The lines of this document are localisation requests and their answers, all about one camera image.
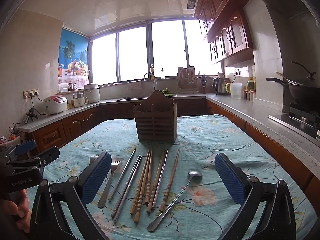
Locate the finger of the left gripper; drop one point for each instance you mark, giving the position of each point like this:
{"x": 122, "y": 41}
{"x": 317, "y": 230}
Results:
{"x": 25, "y": 147}

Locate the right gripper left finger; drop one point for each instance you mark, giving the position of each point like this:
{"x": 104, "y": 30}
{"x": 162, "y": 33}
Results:
{"x": 81, "y": 190}

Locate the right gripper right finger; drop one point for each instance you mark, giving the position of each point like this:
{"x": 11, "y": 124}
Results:
{"x": 244, "y": 190}

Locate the steel fork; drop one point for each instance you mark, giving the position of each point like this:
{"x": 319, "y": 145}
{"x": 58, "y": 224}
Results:
{"x": 104, "y": 195}
{"x": 92, "y": 159}

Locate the long steel spoon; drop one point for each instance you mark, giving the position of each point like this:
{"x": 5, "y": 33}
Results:
{"x": 155, "y": 223}

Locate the kitchen sink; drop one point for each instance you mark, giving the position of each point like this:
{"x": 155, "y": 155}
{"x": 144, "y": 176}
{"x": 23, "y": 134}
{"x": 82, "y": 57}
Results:
{"x": 133, "y": 98}

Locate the kitchen faucet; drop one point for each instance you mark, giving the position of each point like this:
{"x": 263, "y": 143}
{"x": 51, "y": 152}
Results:
{"x": 154, "y": 81}

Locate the person's left hand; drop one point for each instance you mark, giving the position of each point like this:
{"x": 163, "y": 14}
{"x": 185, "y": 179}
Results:
{"x": 21, "y": 209}

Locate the small black phone tripod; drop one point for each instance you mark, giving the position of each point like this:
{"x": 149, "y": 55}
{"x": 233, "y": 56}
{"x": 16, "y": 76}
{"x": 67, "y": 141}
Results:
{"x": 30, "y": 115}

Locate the white red rice cooker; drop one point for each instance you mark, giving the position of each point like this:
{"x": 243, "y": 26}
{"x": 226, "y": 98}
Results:
{"x": 55, "y": 104}

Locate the floral teal tablecloth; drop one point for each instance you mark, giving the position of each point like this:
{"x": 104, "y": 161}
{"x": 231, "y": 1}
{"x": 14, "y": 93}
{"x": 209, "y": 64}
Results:
{"x": 205, "y": 208}

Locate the small white blender pot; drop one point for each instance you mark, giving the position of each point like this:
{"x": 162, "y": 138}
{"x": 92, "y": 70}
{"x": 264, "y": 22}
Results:
{"x": 79, "y": 99}

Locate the gas stove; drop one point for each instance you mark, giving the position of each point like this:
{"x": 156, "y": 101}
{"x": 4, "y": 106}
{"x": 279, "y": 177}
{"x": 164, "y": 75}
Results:
{"x": 306, "y": 123}

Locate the white round cooker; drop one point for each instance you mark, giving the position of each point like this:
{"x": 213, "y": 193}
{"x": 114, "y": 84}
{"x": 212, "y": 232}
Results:
{"x": 92, "y": 92}

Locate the spice jar rack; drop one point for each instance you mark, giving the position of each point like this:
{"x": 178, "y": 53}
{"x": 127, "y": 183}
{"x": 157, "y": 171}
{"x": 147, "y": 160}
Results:
{"x": 249, "y": 94}

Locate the fruit beach poster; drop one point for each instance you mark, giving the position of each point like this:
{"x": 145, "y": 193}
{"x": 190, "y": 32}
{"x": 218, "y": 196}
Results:
{"x": 73, "y": 59}

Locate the wooden utensil holder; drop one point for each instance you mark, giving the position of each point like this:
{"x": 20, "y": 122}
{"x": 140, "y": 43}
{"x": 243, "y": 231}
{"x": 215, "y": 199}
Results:
{"x": 156, "y": 118}

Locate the yellow oil bottle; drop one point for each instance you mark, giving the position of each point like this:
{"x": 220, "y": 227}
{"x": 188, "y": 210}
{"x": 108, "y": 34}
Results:
{"x": 251, "y": 84}

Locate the steel electric kettle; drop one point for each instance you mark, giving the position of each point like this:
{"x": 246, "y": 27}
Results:
{"x": 219, "y": 84}

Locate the black wok with lid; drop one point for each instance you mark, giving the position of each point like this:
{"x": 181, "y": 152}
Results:
{"x": 305, "y": 94}

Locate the knife block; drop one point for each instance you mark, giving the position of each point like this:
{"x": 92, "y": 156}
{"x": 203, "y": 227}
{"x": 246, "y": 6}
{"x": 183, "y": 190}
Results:
{"x": 203, "y": 82}

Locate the wooden dish rack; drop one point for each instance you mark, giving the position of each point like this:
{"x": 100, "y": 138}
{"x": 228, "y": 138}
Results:
{"x": 187, "y": 80}

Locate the green vegetables in basket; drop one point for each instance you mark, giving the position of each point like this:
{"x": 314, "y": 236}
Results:
{"x": 167, "y": 92}

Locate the yellow dish soap bottle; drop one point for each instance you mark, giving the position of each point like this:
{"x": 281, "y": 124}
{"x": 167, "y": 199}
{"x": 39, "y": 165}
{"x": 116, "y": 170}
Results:
{"x": 152, "y": 76}

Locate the upper wooden cabinets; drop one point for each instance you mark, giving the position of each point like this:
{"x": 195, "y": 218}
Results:
{"x": 226, "y": 30}

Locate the wall power socket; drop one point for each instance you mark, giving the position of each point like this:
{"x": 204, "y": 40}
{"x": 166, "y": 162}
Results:
{"x": 30, "y": 93}

